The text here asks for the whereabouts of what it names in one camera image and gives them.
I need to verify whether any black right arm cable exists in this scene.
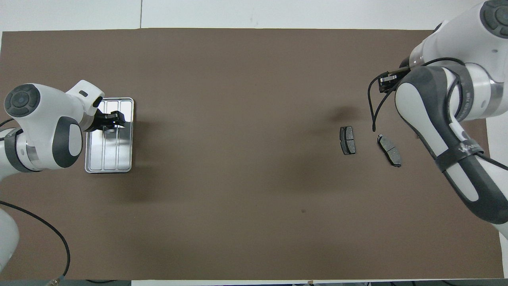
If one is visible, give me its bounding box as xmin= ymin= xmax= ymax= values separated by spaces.
xmin=367 ymin=58 xmax=466 ymax=133

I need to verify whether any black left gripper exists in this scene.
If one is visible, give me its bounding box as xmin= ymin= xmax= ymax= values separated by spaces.
xmin=83 ymin=105 xmax=127 ymax=132

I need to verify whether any dark grey curved brake pad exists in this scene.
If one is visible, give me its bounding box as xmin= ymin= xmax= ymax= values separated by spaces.
xmin=377 ymin=134 xmax=402 ymax=168

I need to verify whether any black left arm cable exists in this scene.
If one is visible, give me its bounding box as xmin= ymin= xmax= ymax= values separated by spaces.
xmin=0 ymin=201 xmax=71 ymax=286

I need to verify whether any dark grey rectangular brake pad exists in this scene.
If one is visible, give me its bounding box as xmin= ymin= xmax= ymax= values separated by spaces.
xmin=340 ymin=126 xmax=356 ymax=155

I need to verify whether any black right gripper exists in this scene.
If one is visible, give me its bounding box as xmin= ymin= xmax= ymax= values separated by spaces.
xmin=378 ymin=67 xmax=411 ymax=94

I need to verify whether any silver metal tray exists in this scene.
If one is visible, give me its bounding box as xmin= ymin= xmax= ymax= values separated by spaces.
xmin=85 ymin=97 xmax=135 ymax=174

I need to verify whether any brown table mat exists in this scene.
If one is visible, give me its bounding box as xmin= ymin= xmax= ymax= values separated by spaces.
xmin=0 ymin=28 xmax=504 ymax=281

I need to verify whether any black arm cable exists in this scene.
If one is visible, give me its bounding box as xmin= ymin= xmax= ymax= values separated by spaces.
xmin=0 ymin=201 xmax=71 ymax=286
xmin=367 ymin=58 xmax=466 ymax=133

